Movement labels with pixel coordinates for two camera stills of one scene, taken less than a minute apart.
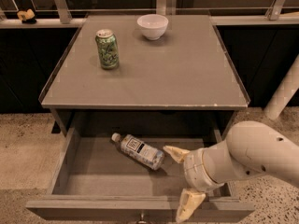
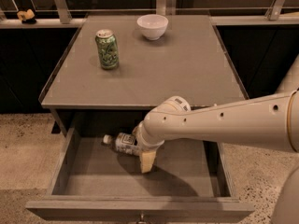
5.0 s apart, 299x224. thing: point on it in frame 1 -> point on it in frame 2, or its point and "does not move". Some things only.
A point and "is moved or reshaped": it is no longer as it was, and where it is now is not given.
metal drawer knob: (142, 221) does not move
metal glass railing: (69, 6) does not move
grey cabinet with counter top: (183, 84) does not move
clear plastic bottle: (139, 151) is moved or reshaped
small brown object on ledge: (27, 17) does not move
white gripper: (193, 168) -> (146, 141)
